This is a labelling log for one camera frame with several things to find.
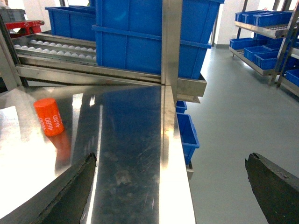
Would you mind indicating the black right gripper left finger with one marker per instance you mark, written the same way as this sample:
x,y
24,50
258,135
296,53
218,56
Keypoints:
x,y
62,201

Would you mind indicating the orange cylindrical capacitor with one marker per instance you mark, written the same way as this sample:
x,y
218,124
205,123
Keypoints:
x,y
49,116

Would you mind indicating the blue bin under table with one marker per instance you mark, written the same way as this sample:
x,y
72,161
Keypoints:
x,y
188,134

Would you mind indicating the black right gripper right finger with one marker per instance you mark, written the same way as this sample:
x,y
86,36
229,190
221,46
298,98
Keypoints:
x,y
276,190

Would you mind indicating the steel shelf with blue bins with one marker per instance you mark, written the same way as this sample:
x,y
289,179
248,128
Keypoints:
x,y
273,51

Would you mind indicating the red metal frame table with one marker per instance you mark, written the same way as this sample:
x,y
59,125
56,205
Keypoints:
x,y
31,26

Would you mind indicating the grey plastic crate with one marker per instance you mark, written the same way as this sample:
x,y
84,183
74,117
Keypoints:
x,y
12,15

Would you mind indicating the steel roller rack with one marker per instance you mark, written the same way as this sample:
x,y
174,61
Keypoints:
x,y
73,74

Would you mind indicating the large blue plastic crate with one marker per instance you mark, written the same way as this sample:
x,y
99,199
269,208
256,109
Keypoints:
x,y
128,35

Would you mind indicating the blue crate behind left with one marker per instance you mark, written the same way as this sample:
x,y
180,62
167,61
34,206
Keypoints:
x,y
73,22

